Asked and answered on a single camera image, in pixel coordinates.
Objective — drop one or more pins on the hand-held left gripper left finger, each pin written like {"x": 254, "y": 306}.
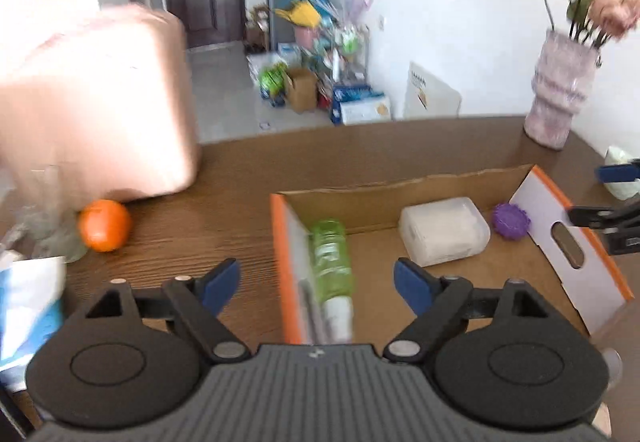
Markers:
{"x": 220, "y": 284}

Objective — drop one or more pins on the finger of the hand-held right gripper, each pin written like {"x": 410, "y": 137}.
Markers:
{"x": 600, "y": 217}
{"x": 617, "y": 172}

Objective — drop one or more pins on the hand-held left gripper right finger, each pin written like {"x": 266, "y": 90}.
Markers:
{"x": 412, "y": 284}

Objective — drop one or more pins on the white plastic container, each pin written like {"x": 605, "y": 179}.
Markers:
{"x": 442, "y": 232}

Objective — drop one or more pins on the green plastic bottle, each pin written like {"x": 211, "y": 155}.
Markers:
{"x": 330, "y": 252}

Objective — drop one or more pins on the purple spiky ball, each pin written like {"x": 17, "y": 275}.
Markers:
{"x": 511, "y": 221}

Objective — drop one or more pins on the red cardboard box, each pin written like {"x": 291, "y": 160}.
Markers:
{"x": 350, "y": 204}

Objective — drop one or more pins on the pale green bowl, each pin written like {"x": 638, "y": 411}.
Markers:
{"x": 622, "y": 189}

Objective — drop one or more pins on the speckled pink vase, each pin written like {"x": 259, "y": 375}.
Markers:
{"x": 557, "y": 86}

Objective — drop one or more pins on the orange fruit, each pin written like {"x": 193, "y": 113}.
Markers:
{"x": 105, "y": 225}

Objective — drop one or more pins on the clear drinking glass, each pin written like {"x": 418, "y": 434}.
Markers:
{"x": 47, "y": 227}

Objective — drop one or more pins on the blue and white carton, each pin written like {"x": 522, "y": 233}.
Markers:
{"x": 360, "y": 105}

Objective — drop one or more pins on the white flat box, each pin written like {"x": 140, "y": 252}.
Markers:
{"x": 430, "y": 94}

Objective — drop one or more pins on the blue tissue pack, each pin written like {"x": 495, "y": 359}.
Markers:
{"x": 30, "y": 312}

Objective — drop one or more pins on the pink suitcase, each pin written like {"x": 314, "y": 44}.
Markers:
{"x": 100, "y": 111}

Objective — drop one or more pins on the brown cardboard carton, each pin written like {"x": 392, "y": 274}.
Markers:
{"x": 300, "y": 89}

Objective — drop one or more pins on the green package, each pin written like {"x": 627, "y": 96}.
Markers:
{"x": 272, "y": 79}

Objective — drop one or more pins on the metal storage cart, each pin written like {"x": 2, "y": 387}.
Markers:
{"x": 350, "y": 51}

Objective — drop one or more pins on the yellow bag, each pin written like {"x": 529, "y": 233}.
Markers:
{"x": 300, "y": 14}

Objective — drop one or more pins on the lilac dried bouquet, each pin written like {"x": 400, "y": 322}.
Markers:
{"x": 357, "y": 4}

